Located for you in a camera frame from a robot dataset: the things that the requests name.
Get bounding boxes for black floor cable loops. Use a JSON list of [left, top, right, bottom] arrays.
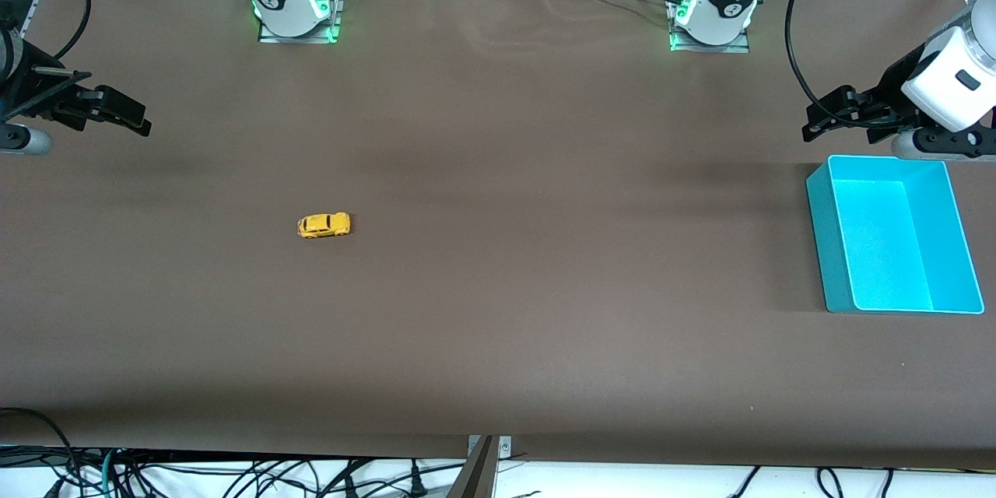
[[724, 465, 896, 498]]

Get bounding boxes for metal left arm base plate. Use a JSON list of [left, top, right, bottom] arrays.
[[668, 0, 752, 54]]

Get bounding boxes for teal plastic bin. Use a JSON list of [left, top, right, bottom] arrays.
[[805, 155, 985, 315]]

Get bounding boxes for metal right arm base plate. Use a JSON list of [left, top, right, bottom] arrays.
[[258, 0, 344, 44]]

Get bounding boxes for yellow beetle toy car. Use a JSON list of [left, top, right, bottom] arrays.
[[297, 212, 352, 239]]

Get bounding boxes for small metal edge bracket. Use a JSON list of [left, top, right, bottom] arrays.
[[467, 435, 514, 458]]

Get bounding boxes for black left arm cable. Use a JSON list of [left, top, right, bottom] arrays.
[[784, 0, 884, 127]]

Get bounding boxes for dark angled bar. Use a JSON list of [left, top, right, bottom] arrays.
[[446, 436, 499, 498]]

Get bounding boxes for black floor cable bundle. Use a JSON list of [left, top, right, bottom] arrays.
[[0, 407, 468, 498]]

